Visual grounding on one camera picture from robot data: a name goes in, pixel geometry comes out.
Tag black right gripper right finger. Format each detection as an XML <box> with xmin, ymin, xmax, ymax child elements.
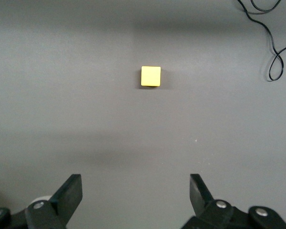
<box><xmin>181</xmin><ymin>173</ymin><xmax>286</xmax><ymax>229</ymax></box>

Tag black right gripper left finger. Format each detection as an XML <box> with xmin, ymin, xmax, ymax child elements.
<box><xmin>0</xmin><ymin>174</ymin><xmax>83</xmax><ymax>229</ymax></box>

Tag yellow cube block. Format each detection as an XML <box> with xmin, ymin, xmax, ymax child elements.
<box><xmin>140</xmin><ymin>66</ymin><xmax>162</xmax><ymax>88</ymax></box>

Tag thin black loose cable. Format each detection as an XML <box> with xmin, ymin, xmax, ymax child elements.
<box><xmin>237</xmin><ymin>0</ymin><xmax>286</xmax><ymax>82</ymax></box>

